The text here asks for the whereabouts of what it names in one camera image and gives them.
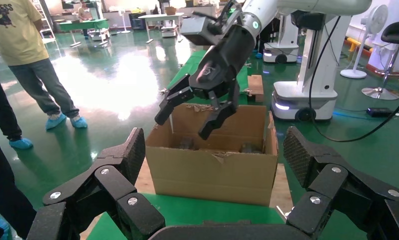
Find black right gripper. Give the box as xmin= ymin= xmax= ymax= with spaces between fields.
xmin=154 ymin=25 xmax=257 ymax=141

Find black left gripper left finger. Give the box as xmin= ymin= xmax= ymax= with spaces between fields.
xmin=26 ymin=127 xmax=166 ymax=240

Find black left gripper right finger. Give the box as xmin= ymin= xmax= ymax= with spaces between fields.
xmin=283 ymin=125 xmax=399 ymax=240

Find large open cardboard carton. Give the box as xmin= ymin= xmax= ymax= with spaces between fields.
xmin=145 ymin=102 xmax=279 ymax=207

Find person holding phone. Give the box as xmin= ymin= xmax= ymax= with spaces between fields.
xmin=0 ymin=120 xmax=37 ymax=240

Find black power adapter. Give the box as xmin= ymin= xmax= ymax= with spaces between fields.
xmin=366 ymin=106 xmax=394 ymax=118

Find distant white table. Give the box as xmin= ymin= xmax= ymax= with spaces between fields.
xmin=138 ymin=12 xmax=184 ymax=44

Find white wheeled robot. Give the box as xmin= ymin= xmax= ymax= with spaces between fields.
xmin=262 ymin=14 xmax=300 ymax=64
xmin=271 ymin=14 xmax=353 ymax=122

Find green tablecloth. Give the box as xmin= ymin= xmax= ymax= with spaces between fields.
xmin=86 ymin=193 xmax=285 ymax=240

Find person in black trousers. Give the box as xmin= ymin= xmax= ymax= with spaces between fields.
xmin=0 ymin=57 xmax=34 ymax=150

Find distant green covered table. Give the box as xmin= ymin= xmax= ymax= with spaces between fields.
xmin=57 ymin=19 xmax=109 ymax=47

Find black chrome bar stool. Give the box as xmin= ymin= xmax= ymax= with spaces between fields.
xmin=361 ymin=21 xmax=399 ymax=101

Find white standing fan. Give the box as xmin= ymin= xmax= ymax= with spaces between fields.
xmin=340 ymin=3 xmax=390 ymax=80

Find person in yellow shirt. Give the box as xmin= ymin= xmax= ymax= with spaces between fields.
xmin=0 ymin=0 xmax=88 ymax=131

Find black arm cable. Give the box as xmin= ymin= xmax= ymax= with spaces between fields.
xmin=308 ymin=14 xmax=399 ymax=143

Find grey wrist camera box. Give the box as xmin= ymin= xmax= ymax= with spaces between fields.
xmin=180 ymin=15 xmax=222 ymax=47

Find small white pedestal fan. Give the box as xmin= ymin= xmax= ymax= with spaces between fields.
xmin=118 ymin=8 xmax=131 ymax=34

